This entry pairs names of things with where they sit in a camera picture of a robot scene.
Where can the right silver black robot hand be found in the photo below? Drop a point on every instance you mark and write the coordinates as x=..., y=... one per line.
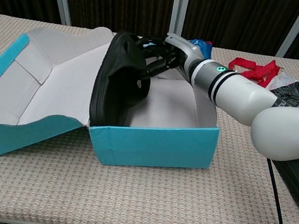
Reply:
x=187, y=52

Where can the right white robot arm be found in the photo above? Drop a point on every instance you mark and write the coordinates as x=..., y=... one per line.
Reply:
x=240, y=95

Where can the light blue shoe box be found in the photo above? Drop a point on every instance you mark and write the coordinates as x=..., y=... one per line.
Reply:
x=155, y=147

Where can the blue snack bag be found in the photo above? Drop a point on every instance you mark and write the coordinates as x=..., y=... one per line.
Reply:
x=205, y=48

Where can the white plastic package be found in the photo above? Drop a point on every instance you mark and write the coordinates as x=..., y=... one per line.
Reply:
x=282, y=80

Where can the grey striped work glove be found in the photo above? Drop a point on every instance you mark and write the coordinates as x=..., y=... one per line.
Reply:
x=297, y=94

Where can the beige woven table cloth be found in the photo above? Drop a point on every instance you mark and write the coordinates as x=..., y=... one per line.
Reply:
x=124, y=199

